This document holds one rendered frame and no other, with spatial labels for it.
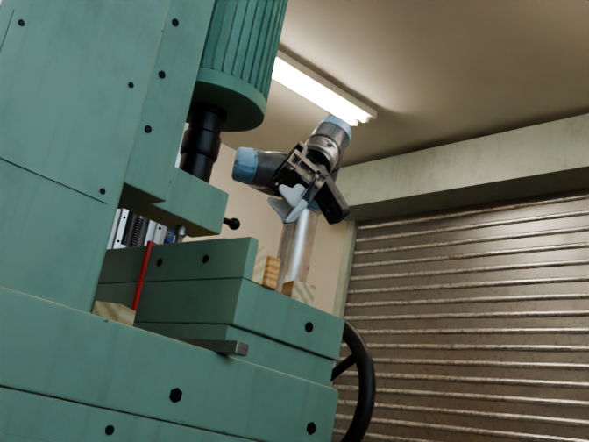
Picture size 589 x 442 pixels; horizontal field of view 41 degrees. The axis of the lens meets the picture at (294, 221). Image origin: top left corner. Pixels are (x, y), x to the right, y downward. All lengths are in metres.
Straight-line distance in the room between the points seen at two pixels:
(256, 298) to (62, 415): 0.30
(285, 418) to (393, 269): 4.00
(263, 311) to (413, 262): 3.92
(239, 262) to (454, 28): 2.85
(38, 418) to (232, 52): 0.64
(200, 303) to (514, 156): 3.50
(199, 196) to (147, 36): 0.26
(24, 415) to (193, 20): 0.63
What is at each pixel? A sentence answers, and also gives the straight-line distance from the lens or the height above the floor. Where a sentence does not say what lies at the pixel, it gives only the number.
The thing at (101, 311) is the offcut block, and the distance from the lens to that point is 1.02.
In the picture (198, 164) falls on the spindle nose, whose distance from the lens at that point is 1.20.
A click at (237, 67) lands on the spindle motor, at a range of 1.21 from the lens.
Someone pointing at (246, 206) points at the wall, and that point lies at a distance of 5.48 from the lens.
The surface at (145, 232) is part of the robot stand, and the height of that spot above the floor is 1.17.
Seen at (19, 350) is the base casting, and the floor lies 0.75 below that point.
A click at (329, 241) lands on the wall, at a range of 5.54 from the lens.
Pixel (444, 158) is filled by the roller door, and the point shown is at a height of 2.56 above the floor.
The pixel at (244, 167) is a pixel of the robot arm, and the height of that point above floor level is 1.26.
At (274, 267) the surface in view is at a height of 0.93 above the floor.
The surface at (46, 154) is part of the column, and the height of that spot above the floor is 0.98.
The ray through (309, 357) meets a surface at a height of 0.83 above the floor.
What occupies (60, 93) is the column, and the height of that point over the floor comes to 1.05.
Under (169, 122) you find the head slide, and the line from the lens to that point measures 1.11.
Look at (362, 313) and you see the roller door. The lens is 5.08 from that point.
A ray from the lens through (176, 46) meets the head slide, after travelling 1.15.
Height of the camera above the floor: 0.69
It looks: 17 degrees up
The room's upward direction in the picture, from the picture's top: 11 degrees clockwise
